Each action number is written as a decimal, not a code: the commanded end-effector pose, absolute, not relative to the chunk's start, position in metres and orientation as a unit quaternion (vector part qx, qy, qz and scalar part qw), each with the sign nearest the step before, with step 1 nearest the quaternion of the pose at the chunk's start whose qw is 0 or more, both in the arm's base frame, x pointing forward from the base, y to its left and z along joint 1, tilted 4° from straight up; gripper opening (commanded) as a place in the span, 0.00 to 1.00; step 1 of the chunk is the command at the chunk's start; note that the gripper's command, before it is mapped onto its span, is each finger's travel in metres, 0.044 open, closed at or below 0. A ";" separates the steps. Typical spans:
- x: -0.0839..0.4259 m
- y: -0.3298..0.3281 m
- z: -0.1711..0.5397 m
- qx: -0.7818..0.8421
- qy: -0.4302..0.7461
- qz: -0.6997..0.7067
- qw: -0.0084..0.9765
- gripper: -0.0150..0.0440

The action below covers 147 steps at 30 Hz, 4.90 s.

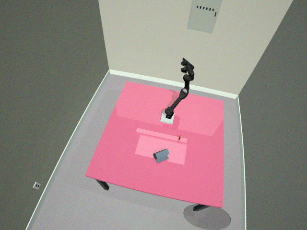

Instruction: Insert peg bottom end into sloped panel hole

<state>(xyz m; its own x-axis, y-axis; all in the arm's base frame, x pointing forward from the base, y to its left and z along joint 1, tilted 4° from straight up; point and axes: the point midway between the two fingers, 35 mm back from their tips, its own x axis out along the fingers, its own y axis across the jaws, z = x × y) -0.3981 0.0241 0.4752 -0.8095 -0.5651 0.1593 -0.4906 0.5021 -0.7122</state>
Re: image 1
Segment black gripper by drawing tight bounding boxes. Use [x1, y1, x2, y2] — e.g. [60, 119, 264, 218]
[181, 58, 194, 71]

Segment black sloped panel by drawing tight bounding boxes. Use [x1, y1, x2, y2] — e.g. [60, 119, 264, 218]
[153, 149, 170, 163]

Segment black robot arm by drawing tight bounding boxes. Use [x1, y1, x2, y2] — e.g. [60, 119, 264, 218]
[165, 66, 195, 119]

